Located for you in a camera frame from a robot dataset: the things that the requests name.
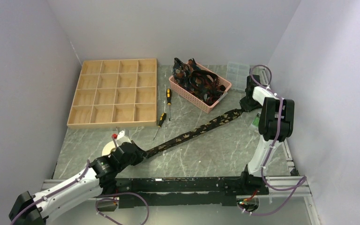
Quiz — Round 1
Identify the black gold patterned tie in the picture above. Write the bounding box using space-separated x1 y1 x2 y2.
144 109 244 158

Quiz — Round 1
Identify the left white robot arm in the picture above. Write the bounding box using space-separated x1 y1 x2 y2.
9 141 147 225

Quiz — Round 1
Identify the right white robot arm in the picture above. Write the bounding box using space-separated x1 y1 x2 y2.
240 75 295 177

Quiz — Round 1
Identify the white tape roll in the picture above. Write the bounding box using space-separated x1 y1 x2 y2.
101 141 116 156

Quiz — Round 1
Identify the pile of patterned ties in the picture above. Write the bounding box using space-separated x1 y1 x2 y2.
172 58 225 106

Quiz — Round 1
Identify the green screw bit box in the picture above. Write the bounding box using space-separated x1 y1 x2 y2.
250 113 261 132

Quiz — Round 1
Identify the clear plastic organizer box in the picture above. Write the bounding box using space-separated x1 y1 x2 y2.
226 62 250 91

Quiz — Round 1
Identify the pink plastic basket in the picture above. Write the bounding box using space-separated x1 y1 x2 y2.
169 58 232 113

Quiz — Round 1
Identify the lower black yellow screwdriver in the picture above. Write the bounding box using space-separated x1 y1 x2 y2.
153 112 167 140

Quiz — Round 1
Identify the black yellow screwdriver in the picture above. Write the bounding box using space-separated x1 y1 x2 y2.
166 88 172 121
153 112 167 140

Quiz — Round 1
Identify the wooden compartment tray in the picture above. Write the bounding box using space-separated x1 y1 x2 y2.
67 59 158 129

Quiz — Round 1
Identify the upper black yellow screwdriver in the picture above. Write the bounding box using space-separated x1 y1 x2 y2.
166 88 172 121

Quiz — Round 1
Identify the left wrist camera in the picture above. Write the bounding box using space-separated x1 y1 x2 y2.
111 130 131 148

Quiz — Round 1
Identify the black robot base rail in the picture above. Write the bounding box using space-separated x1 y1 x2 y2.
99 173 269 209

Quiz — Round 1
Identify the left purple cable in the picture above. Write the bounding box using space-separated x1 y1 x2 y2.
10 136 150 225

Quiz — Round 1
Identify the purple cable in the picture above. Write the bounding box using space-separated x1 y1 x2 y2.
238 64 308 217
10 136 150 225

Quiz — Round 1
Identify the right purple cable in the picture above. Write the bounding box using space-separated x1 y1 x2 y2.
238 64 308 217

